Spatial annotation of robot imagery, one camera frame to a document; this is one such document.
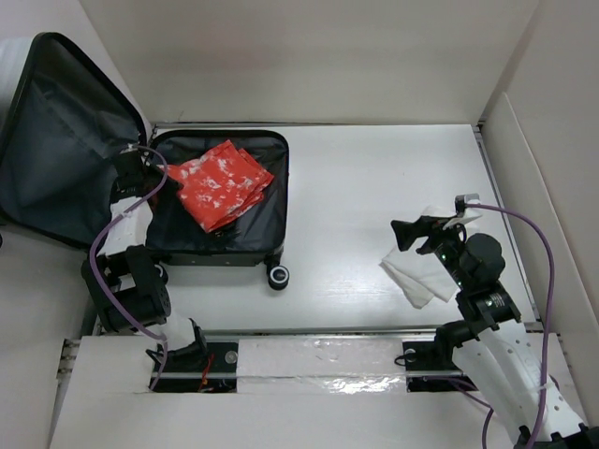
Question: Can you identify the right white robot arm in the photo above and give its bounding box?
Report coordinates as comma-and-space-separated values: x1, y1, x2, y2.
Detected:
390, 215, 598, 448

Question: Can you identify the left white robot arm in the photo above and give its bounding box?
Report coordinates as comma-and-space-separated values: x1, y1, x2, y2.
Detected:
81, 147, 209, 371

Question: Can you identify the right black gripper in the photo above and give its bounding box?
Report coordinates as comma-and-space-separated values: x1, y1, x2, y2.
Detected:
389, 214, 470, 289

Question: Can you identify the red white patterned cloth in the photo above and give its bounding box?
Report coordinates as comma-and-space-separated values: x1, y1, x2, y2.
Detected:
167, 140, 274, 233

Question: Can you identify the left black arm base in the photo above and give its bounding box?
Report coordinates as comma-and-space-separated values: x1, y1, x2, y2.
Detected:
153, 341, 239, 394

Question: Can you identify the black suitcase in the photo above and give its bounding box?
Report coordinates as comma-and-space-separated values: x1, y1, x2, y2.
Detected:
1, 32, 289, 290

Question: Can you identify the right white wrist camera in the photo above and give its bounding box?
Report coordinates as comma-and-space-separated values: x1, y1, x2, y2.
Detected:
443, 194, 482, 230

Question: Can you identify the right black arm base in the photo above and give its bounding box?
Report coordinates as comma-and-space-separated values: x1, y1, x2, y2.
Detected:
394, 340, 478, 393

